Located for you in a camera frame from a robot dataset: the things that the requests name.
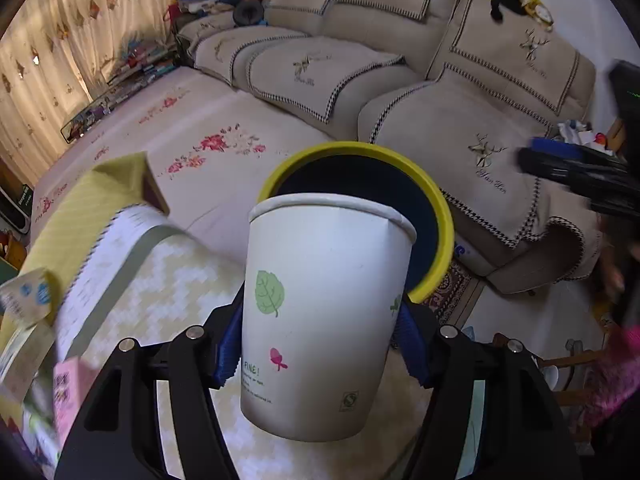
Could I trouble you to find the white paper cup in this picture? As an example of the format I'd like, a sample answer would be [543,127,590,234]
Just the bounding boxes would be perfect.
[241,193,416,442]

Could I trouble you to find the pink sleeved forearm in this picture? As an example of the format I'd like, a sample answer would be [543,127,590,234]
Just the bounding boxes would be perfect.
[585,325,639,427]

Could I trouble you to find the yellow rimmed black trash bin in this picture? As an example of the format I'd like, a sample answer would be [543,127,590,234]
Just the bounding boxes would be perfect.
[257,141,454,304]

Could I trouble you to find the person right hand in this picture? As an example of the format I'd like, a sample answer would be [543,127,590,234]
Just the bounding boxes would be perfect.
[599,216,639,328]

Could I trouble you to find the patterned table cloth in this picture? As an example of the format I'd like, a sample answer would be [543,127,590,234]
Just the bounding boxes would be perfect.
[0,152,486,480]

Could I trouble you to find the pink strawberry milk carton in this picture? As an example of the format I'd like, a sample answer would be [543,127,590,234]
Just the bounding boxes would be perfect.
[53,358,96,448]

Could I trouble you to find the floral floor mat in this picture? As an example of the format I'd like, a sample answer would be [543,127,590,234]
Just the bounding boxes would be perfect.
[30,68,328,263]

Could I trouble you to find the black yellow plush toy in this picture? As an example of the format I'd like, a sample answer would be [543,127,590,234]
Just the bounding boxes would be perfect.
[489,0,554,32]

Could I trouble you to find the beige sofa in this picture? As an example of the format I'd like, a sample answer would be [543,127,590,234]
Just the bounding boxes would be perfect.
[179,0,602,294]

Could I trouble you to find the low shelf of books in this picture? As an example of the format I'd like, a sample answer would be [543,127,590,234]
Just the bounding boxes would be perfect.
[60,40,178,144]

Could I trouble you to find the cream curtains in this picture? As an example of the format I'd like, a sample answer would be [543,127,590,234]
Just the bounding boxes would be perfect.
[1,0,174,184]

